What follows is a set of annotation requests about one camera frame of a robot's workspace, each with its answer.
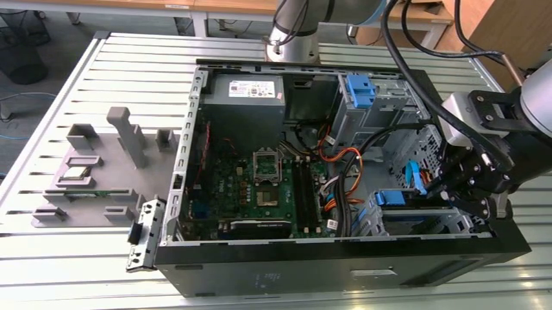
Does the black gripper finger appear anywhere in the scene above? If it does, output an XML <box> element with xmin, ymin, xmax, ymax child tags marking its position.
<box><xmin>442</xmin><ymin>189</ymin><xmax>494</xmax><ymax>222</ymax></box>
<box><xmin>419</xmin><ymin>145</ymin><xmax>483</xmax><ymax>195</ymax></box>

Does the blue data wire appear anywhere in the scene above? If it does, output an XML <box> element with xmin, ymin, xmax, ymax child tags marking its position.
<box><xmin>405</xmin><ymin>160</ymin><xmax>427</xmax><ymax>195</ymax></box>

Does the silver disk bay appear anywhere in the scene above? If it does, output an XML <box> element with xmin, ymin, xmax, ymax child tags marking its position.
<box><xmin>369</xmin><ymin>189</ymin><xmax>490</xmax><ymax>236</ymax></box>

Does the silver drive cage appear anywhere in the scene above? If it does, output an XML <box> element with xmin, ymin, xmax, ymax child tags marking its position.
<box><xmin>331</xmin><ymin>73</ymin><xmax>430</xmax><ymax>152</ymax></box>

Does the blue plastic drive latch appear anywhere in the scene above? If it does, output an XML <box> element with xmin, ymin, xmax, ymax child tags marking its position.
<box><xmin>346</xmin><ymin>74</ymin><xmax>375</xmax><ymax>109</ymax></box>

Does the black RAM slot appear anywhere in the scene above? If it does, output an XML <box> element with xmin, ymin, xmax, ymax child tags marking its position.
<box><xmin>303</xmin><ymin>156</ymin><xmax>322</xmax><ymax>234</ymax></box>
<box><xmin>291</xmin><ymin>156</ymin><xmax>307</xmax><ymax>234</ymax></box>

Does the wooden cabinet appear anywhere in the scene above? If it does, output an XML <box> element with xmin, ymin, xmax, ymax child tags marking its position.
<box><xmin>434</xmin><ymin>0</ymin><xmax>552</xmax><ymax>93</ymax></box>

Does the black PC case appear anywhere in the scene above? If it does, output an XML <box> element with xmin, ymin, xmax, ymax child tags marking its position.
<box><xmin>152</xmin><ymin>59</ymin><xmax>532</xmax><ymax>298</ymax></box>

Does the CPU socket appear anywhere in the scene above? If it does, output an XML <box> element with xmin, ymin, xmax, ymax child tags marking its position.
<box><xmin>254</xmin><ymin>190</ymin><xmax>280</xmax><ymax>207</ymax></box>

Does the metal socket cover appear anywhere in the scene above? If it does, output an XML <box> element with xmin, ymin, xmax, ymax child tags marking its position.
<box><xmin>251</xmin><ymin>147</ymin><xmax>283</xmax><ymax>187</ymax></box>

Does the black graphics card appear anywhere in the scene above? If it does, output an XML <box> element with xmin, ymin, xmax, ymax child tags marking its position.
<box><xmin>217</xmin><ymin>219</ymin><xmax>292</xmax><ymax>240</ymax></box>

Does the grey power supply unit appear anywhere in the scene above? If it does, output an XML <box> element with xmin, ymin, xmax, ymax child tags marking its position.
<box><xmin>200</xmin><ymin>73</ymin><xmax>288</xmax><ymax>143</ymax></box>

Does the green motherboard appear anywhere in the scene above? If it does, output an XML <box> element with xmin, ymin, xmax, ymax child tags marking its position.
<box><xmin>179</xmin><ymin>154</ymin><xmax>342</xmax><ymax>242</ymax></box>

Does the black case fan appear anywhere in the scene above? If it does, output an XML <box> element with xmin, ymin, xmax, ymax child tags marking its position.
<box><xmin>188</xmin><ymin>121</ymin><xmax>212</xmax><ymax>194</ymax></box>

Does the grey parts rack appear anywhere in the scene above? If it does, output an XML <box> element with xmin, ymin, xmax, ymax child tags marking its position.
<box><xmin>32</xmin><ymin>106</ymin><xmax>181</xmax><ymax>229</ymax></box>

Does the green RAM stick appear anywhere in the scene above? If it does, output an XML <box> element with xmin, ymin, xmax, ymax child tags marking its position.
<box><xmin>64</xmin><ymin>190</ymin><xmax>113</xmax><ymax>198</ymax></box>

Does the silver CPU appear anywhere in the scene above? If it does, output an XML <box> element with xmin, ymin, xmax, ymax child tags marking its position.
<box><xmin>61</xmin><ymin>167</ymin><xmax>91</xmax><ymax>180</ymax></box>

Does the black mesh trash bin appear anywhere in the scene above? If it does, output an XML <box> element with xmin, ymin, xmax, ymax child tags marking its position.
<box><xmin>0</xmin><ymin>27</ymin><xmax>49</xmax><ymax>85</ymax></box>

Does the black wrist bracket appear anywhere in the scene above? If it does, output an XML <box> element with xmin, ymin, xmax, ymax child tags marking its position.
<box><xmin>467</xmin><ymin>90</ymin><xmax>524</xmax><ymax>136</ymax></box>

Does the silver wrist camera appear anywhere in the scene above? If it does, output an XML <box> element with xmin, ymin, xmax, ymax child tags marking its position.
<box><xmin>438</xmin><ymin>92</ymin><xmax>475</xmax><ymax>146</ymax></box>

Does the orange red wire bundle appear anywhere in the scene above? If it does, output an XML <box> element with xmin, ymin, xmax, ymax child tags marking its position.
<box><xmin>318</xmin><ymin>129</ymin><xmax>366</xmax><ymax>207</ymax></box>

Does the black cable bundle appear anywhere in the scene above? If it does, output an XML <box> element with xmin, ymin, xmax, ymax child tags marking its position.
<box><xmin>334</xmin><ymin>119</ymin><xmax>431</xmax><ymax>238</ymax></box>

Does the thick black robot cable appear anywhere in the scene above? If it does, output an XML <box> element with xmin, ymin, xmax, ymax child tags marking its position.
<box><xmin>381</xmin><ymin>0</ymin><xmax>517</xmax><ymax>171</ymax></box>

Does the yellow black wire bundle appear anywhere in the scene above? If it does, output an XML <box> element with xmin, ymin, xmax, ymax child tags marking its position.
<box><xmin>278</xmin><ymin>138</ymin><xmax>322</xmax><ymax>159</ymax></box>

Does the silver hinged card bracket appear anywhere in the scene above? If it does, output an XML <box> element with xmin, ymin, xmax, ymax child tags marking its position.
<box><xmin>125</xmin><ymin>197</ymin><xmax>168</xmax><ymax>273</ymax></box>

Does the blue floor cable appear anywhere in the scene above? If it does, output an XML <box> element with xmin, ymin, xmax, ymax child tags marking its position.
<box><xmin>0</xmin><ymin>92</ymin><xmax>57</xmax><ymax>140</ymax></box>

